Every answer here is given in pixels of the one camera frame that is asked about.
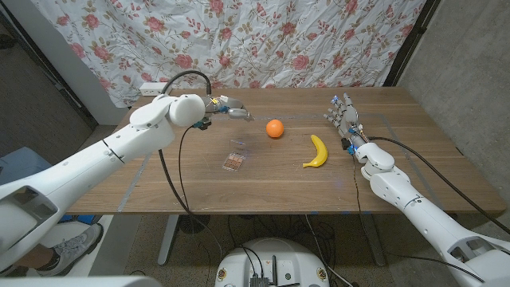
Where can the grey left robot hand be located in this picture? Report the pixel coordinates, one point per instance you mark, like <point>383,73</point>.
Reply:
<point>229,107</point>

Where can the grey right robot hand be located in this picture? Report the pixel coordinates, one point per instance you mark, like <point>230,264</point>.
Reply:
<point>348,117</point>

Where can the clear eyeshadow palette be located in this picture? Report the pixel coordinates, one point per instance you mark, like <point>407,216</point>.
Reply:
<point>234,162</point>

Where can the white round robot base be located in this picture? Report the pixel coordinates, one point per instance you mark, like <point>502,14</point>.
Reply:
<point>275,259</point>

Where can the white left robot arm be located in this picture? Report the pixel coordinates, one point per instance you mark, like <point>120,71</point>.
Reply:
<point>99,155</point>

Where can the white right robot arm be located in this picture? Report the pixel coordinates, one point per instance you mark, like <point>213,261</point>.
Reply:
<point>418,215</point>

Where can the yellow banana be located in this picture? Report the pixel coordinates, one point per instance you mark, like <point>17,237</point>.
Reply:
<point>320,153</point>

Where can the orange fruit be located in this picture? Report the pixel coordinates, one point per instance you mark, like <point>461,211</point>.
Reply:
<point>275,128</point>

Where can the floral print curtain backdrop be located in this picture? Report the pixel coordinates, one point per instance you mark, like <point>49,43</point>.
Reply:
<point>239,40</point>

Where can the white power strip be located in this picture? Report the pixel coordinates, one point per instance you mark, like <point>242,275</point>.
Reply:
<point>150,89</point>

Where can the black backdrop stand pole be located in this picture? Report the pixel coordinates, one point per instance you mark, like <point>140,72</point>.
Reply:
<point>410,44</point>

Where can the dark round floor fan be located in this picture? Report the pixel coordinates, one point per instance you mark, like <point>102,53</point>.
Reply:
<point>194,223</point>

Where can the grey table leg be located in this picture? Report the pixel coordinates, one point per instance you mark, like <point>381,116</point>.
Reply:
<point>374,239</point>
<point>168,239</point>

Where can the grey slanted board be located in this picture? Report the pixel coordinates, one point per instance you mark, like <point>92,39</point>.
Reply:
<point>115,247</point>

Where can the blue flat object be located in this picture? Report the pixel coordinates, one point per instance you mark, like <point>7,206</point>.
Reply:
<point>79,219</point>

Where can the grey sneaker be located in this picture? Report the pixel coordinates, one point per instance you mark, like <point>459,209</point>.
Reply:
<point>75,247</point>

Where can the white floor board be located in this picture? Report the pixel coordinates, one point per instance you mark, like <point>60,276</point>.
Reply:
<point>85,266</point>

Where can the blue plastic bin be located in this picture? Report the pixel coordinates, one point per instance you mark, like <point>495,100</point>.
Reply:
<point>20,167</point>

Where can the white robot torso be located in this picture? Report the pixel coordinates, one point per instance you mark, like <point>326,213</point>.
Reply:
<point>79,282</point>

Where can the person's bare leg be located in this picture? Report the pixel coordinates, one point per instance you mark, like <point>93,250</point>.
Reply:
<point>36,259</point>

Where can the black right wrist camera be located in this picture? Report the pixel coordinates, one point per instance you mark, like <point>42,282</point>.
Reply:
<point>346,144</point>

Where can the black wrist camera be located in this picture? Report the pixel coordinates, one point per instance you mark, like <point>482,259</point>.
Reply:
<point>203,124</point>
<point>346,144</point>

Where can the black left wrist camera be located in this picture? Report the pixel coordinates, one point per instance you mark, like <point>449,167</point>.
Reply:
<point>203,124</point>

